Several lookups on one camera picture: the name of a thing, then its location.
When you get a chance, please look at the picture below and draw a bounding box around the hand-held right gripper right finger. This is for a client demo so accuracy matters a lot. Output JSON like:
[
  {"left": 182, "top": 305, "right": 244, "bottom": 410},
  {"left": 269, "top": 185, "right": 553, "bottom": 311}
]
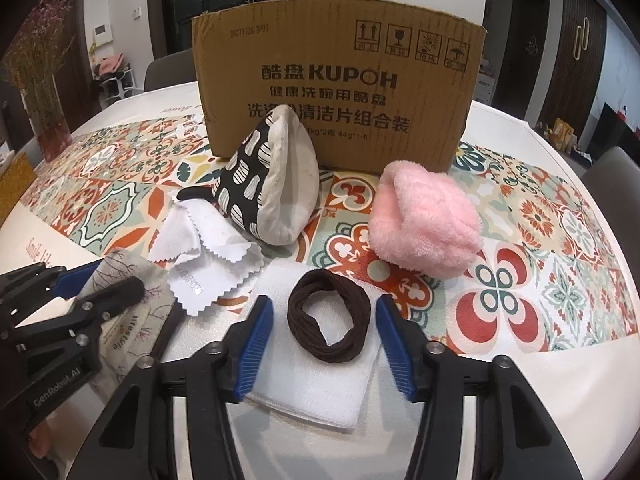
[{"left": 376, "top": 294, "right": 566, "bottom": 480}]

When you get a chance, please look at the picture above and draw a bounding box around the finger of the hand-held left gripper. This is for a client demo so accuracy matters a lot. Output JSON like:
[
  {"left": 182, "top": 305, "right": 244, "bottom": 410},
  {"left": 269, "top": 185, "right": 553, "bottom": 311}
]
[
  {"left": 0, "top": 261, "right": 101, "bottom": 311},
  {"left": 10, "top": 276, "right": 147, "bottom": 346}
]

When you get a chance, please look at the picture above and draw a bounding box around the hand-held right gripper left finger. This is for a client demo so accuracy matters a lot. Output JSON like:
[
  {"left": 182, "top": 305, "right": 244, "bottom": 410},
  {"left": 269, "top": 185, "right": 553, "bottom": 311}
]
[{"left": 80, "top": 295, "right": 275, "bottom": 480}]

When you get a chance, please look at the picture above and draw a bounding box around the beige printed fabric bag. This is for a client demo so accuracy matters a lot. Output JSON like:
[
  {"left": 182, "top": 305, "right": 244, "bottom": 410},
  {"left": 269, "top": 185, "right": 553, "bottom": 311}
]
[{"left": 75, "top": 247, "right": 186, "bottom": 401}]

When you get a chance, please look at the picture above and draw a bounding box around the brown hair band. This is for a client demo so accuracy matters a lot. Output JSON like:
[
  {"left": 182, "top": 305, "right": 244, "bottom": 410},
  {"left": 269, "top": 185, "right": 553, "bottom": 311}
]
[{"left": 286, "top": 269, "right": 372, "bottom": 363}]

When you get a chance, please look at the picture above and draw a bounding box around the white towel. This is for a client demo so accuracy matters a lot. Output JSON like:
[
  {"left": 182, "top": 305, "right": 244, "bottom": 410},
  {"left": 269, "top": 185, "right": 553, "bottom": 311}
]
[{"left": 247, "top": 258, "right": 382, "bottom": 431}]

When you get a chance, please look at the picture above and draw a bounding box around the white zigzag-edged cleaning cloth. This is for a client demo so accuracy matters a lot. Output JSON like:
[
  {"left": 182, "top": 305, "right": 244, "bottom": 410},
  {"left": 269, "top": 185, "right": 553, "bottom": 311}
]
[{"left": 147, "top": 205, "right": 265, "bottom": 317}]

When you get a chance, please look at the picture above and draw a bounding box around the pink fluffy cloth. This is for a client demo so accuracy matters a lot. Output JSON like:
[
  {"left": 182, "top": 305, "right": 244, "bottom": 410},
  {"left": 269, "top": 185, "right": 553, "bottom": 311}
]
[{"left": 367, "top": 160, "right": 483, "bottom": 278}]

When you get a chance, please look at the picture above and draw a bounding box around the black white patterned oven mitt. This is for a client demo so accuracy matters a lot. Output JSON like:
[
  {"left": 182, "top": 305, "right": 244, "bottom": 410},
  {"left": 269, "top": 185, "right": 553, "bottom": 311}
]
[{"left": 177, "top": 104, "right": 321, "bottom": 246}]

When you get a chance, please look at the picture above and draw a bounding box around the brown cardboard box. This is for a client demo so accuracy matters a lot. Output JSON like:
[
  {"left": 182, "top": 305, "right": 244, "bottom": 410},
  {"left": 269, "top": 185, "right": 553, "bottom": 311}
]
[{"left": 191, "top": 0, "right": 488, "bottom": 173}]

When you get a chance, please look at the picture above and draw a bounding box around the yellow woven box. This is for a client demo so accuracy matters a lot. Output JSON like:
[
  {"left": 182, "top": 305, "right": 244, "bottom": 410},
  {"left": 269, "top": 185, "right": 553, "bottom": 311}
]
[{"left": 0, "top": 152, "right": 38, "bottom": 196}]

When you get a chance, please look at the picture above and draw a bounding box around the glass vase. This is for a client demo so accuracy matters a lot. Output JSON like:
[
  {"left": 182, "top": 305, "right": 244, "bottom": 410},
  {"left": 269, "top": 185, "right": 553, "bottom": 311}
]
[{"left": 22, "top": 77, "right": 73, "bottom": 161}]

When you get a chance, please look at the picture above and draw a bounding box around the patterned tablecloth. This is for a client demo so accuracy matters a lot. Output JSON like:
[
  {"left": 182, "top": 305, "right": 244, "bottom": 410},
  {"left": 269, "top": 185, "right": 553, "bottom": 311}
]
[{"left": 0, "top": 80, "right": 640, "bottom": 480}]

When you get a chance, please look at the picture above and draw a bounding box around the white storage rack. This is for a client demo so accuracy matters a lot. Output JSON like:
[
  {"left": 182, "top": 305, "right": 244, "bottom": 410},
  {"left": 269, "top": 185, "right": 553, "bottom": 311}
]
[{"left": 97, "top": 62, "right": 138, "bottom": 106}]

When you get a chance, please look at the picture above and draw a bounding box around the grey dining chair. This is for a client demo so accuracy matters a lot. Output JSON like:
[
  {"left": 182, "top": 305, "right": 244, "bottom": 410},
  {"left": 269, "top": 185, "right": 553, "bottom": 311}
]
[
  {"left": 144, "top": 50, "right": 201, "bottom": 93},
  {"left": 580, "top": 147, "right": 640, "bottom": 216}
]

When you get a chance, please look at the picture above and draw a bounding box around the dried flower bunch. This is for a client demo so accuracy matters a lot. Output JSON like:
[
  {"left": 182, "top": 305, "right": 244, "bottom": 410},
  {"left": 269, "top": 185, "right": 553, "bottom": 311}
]
[{"left": 0, "top": 0, "right": 76, "bottom": 111}]

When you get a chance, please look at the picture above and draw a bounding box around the yellow paper bag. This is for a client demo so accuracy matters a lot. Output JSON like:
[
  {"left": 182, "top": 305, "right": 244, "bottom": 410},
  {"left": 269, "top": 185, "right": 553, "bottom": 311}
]
[{"left": 552, "top": 117, "right": 576, "bottom": 151}]

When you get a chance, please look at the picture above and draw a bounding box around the sliding glass door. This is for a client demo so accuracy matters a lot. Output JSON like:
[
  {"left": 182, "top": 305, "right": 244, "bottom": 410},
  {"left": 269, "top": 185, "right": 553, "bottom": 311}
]
[{"left": 150, "top": 0, "right": 273, "bottom": 58}]

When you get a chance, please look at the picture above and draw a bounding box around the black television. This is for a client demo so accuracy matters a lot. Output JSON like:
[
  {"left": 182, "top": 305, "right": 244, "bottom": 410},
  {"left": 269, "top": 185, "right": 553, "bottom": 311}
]
[{"left": 585, "top": 102, "right": 640, "bottom": 161}]

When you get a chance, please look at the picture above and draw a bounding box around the dark wooden door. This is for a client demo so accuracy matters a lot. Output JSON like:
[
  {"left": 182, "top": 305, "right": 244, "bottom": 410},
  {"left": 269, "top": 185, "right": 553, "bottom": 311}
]
[{"left": 492, "top": 0, "right": 551, "bottom": 111}]

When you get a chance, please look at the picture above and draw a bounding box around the dark panel with gold handle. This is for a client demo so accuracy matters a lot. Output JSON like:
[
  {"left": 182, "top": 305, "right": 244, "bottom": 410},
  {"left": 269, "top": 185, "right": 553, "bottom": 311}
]
[{"left": 540, "top": 0, "right": 608, "bottom": 126}]

